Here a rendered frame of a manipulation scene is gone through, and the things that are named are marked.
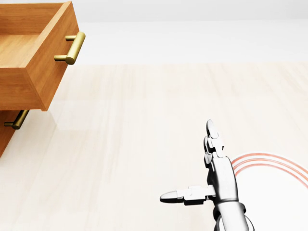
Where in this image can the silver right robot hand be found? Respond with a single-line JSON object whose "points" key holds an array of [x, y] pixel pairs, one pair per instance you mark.
{"points": [[222, 178]]}

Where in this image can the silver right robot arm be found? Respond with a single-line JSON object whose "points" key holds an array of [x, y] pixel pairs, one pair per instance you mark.
{"points": [[233, 216]]}

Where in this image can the wooden cabinet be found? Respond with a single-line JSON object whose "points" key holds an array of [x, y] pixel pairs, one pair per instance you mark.
{"points": [[3, 142]]}

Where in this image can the white plate with red rings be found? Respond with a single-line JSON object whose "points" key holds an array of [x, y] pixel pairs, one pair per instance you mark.
{"points": [[276, 195]]}

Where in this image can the closed wooden drawer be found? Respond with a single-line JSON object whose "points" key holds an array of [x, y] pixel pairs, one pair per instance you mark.
{"points": [[6, 134]]}

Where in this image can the open wooden drawer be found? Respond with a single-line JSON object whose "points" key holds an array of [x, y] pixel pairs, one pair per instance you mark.
{"points": [[36, 57]]}

